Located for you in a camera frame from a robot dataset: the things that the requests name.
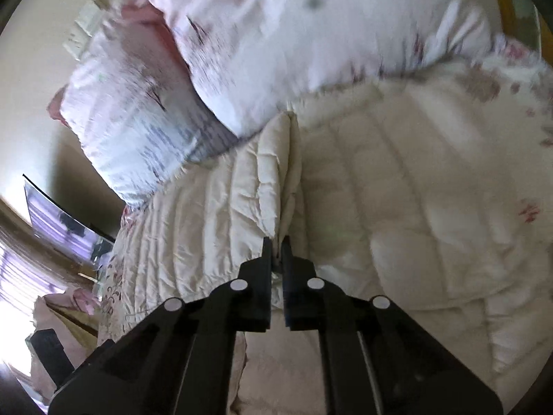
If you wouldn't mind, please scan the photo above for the dark object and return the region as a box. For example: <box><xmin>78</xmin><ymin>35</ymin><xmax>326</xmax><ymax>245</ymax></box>
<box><xmin>29</xmin><ymin>329</ymin><xmax>75</xmax><ymax>386</ymax></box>

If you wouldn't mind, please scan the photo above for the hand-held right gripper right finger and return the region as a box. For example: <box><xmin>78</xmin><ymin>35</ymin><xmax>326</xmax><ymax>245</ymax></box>
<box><xmin>282</xmin><ymin>238</ymin><xmax>504</xmax><ymax>415</ymax></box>

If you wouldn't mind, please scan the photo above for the cream quilted comforter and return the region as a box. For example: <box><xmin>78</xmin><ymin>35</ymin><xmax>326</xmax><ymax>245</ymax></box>
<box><xmin>110</xmin><ymin>67</ymin><xmax>546</xmax><ymax>415</ymax></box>

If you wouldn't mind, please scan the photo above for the black framed screen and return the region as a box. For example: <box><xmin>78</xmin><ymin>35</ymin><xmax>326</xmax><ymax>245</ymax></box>
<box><xmin>22</xmin><ymin>174</ymin><xmax>116</xmax><ymax>265</ymax></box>

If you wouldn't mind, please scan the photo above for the pale wall hanging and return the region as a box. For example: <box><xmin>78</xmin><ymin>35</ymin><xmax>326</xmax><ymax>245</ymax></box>
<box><xmin>64</xmin><ymin>0</ymin><xmax>114</xmax><ymax>62</ymax></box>

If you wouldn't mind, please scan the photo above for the pink printed pillow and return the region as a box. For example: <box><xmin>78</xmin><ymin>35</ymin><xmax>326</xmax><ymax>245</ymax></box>
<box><xmin>140</xmin><ymin>0</ymin><xmax>497</xmax><ymax>136</ymax></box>
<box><xmin>47</xmin><ymin>4</ymin><xmax>239</xmax><ymax>209</ymax></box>

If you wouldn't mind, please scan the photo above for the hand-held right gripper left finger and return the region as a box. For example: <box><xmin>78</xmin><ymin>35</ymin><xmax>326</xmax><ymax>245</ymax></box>
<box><xmin>48</xmin><ymin>238</ymin><xmax>273</xmax><ymax>415</ymax></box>

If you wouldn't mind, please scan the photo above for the floral bed sheet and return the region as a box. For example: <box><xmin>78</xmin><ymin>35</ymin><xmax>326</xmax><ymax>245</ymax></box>
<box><xmin>97</xmin><ymin>35</ymin><xmax>553</xmax><ymax>347</ymax></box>

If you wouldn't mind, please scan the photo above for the wooden headboard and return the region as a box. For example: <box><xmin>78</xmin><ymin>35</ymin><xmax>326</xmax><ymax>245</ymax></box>
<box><xmin>489</xmin><ymin>0</ymin><xmax>546</xmax><ymax>48</ymax></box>

